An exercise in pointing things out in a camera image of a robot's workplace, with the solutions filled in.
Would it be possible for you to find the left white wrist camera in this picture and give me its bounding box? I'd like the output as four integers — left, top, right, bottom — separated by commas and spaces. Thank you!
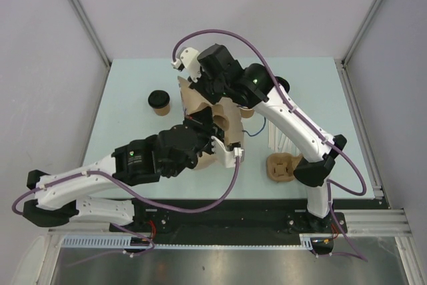
211, 136, 245, 168

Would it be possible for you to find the stack of brown paper cups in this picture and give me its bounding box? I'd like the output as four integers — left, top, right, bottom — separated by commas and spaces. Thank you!
239, 107, 254, 119

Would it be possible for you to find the blue checkered paper bag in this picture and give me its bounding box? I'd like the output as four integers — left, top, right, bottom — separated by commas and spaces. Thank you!
177, 77, 244, 170

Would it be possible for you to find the single brown paper cup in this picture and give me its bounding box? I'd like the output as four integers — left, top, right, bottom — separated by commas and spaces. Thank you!
153, 104, 170, 116

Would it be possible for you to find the white wrapped straw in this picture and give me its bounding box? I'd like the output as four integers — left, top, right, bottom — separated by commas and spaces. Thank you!
278, 134, 292, 152
268, 121, 275, 149
273, 127, 282, 153

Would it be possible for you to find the white cable duct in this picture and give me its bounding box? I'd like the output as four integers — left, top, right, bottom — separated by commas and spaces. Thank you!
61, 235, 312, 250

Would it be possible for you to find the brown cardboard cup carrier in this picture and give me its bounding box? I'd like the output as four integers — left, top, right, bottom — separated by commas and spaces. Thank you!
266, 153, 303, 182

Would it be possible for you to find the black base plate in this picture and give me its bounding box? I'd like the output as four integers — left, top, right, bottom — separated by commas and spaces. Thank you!
123, 199, 386, 235

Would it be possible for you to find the black cup lid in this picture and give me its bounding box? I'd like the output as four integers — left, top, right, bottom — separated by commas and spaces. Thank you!
147, 89, 170, 109

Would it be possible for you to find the stack of black lids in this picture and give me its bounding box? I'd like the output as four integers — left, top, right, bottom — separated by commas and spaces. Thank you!
276, 76, 290, 93

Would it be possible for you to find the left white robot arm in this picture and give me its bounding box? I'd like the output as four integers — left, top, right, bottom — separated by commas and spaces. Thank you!
20, 107, 239, 232

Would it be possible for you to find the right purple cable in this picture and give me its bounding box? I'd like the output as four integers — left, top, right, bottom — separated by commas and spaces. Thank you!
171, 28, 368, 262

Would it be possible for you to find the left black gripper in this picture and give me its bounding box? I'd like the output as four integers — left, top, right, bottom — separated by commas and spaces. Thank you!
167, 105, 224, 177

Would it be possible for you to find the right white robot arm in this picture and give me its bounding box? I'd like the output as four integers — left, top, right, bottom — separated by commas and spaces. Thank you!
178, 44, 346, 232

